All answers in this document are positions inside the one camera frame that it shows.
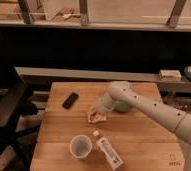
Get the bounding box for white plastic bottle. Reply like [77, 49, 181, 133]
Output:
[93, 130, 123, 170]

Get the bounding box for green bowl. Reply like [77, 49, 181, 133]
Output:
[114, 102, 133, 113]

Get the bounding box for white sponge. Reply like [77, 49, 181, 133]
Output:
[88, 114, 107, 124]

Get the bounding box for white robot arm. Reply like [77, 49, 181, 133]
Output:
[87, 81, 191, 171]

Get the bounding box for black chair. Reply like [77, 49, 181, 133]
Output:
[0, 31, 39, 171]

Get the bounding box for small white box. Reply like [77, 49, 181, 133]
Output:
[159, 70, 182, 81]

